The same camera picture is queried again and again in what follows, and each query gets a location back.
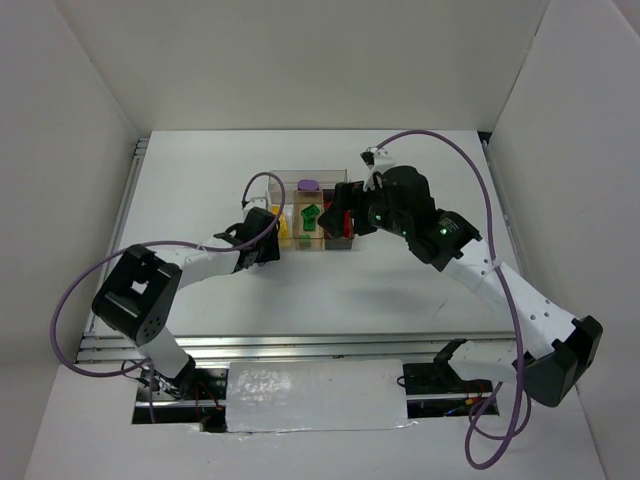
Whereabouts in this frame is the long yellow lego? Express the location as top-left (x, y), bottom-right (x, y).
top-left (278, 215), bottom-right (292, 249)

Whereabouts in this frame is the green rounded lego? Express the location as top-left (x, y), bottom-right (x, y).
top-left (300, 204), bottom-right (321, 221)

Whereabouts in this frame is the purple rounded lego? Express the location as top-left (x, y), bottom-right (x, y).
top-left (297, 179), bottom-right (321, 192)

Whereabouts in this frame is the green rectangular lego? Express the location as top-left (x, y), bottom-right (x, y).
top-left (303, 219), bottom-right (316, 232)

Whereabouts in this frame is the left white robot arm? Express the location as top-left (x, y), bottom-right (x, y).
top-left (91, 207), bottom-right (280, 398)

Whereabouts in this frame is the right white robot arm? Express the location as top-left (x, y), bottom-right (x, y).
top-left (318, 166), bottom-right (603, 407)

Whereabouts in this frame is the long clear container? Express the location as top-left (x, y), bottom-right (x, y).
top-left (267, 169), bottom-right (348, 201)

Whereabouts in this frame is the small clear container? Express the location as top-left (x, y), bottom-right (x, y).
top-left (266, 190), bottom-right (294, 249)

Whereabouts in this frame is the tan translucent container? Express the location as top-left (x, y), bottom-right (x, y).
top-left (292, 190), bottom-right (324, 250)

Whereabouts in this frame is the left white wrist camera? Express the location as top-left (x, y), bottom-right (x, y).
top-left (244, 194), bottom-right (269, 210)

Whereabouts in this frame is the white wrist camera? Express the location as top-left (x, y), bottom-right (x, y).
top-left (361, 147), bottom-right (396, 191)
top-left (244, 194), bottom-right (269, 210)

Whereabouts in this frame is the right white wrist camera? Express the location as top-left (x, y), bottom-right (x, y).
top-left (361, 147), bottom-right (396, 191)

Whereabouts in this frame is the aluminium front rail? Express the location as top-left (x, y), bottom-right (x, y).
top-left (77, 329), bottom-right (516, 364)

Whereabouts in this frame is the aluminium rail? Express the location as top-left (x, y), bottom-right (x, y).
top-left (83, 137), bottom-right (150, 338)
top-left (77, 329), bottom-right (516, 364)

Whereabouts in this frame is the left aluminium rail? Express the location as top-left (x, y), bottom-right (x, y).
top-left (83, 137), bottom-right (150, 338)

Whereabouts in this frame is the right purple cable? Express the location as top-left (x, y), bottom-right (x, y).
top-left (377, 130), bottom-right (532, 470)

